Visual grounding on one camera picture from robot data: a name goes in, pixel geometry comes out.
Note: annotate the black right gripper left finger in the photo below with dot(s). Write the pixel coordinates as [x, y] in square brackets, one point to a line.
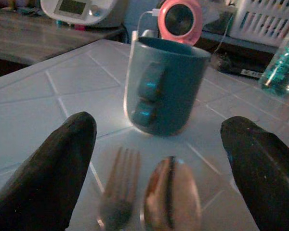
[45, 178]

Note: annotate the silver metal fork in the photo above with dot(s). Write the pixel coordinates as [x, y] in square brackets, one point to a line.
[118, 207]

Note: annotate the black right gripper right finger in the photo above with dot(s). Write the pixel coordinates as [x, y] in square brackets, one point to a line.
[265, 173]

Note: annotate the white rice cooker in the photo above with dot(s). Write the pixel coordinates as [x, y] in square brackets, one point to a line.
[103, 12]

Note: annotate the silver metal spoon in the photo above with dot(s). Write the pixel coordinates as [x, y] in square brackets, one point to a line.
[183, 197]

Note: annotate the blue ceramic mug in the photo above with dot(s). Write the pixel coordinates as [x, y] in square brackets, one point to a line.
[178, 84]

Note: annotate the clear plastic water bottle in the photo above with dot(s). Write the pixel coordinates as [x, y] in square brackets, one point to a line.
[279, 72]

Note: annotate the white plastic basket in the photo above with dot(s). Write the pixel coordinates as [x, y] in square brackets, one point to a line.
[255, 36]

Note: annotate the white usb plug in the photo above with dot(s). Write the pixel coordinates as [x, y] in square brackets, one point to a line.
[156, 12]

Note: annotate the white folding table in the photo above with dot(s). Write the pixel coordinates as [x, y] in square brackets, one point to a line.
[38, 96]

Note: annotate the pink round desk fan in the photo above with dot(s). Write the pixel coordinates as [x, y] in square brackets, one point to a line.
[179, 19]

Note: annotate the grey wooden counter table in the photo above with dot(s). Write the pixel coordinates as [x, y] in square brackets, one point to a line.
[38, 36]

